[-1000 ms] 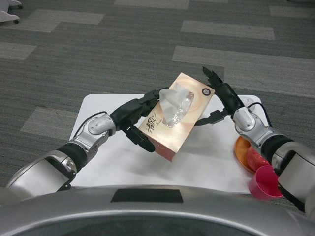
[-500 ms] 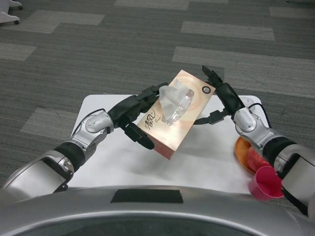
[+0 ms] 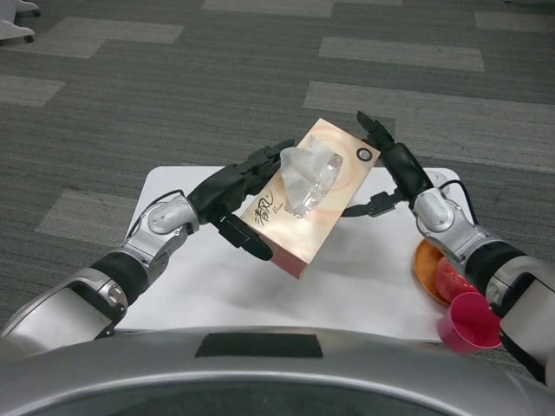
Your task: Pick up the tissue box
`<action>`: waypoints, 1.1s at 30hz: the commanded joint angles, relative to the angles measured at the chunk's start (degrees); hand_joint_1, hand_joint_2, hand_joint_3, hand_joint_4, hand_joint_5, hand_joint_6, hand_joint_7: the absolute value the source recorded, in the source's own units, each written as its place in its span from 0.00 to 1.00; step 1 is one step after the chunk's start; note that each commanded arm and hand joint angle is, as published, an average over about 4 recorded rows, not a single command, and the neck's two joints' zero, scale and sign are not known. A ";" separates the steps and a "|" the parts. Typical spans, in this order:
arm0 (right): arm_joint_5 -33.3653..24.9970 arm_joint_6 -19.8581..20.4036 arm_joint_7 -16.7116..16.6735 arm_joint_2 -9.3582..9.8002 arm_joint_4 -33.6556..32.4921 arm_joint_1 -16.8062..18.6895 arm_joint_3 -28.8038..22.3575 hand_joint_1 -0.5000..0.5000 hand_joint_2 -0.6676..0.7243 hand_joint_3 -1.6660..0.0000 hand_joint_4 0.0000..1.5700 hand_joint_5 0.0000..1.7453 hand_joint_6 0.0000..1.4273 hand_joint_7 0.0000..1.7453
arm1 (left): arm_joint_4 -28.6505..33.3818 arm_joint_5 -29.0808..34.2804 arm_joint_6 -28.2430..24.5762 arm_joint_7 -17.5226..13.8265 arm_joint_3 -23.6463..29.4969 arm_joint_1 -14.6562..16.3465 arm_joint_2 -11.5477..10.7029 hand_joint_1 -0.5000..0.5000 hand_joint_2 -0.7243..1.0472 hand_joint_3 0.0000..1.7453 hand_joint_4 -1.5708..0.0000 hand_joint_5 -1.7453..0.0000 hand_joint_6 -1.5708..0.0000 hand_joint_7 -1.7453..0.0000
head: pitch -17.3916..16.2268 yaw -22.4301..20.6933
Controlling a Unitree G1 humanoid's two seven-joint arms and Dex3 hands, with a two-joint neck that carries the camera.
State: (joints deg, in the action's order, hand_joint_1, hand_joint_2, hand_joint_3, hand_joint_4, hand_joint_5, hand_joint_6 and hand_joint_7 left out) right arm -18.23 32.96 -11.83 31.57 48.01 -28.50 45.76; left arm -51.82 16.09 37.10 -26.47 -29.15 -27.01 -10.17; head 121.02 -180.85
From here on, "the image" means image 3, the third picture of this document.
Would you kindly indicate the red apple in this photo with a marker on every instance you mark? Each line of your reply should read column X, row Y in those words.
column 451, row 279

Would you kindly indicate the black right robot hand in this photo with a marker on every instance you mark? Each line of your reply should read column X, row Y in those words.
column 407, row 169

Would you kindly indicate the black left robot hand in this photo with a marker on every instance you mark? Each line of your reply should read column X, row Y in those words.
column 217, row 195

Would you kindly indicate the orange round plate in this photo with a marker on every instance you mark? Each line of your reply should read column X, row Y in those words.
column 427, row 264

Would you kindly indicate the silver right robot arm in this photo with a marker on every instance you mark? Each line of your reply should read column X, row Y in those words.
column 438, row 212

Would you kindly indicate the white computer mouse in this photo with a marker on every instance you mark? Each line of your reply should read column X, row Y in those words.
column 438, row 177

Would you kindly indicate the white wheeled furniture base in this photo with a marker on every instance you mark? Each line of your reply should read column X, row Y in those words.
column 28, row 6
column 15, row 32

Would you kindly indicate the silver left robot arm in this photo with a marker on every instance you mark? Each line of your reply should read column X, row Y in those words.
column 165, row 216

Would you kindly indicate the silver robot chest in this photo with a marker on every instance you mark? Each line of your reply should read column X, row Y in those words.
column 130, row 377

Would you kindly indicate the peach cardboard tissue box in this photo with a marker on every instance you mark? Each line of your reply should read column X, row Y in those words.
column 312, row 225

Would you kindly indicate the pink plastic cup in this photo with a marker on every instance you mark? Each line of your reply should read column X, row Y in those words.
column 468, row 320

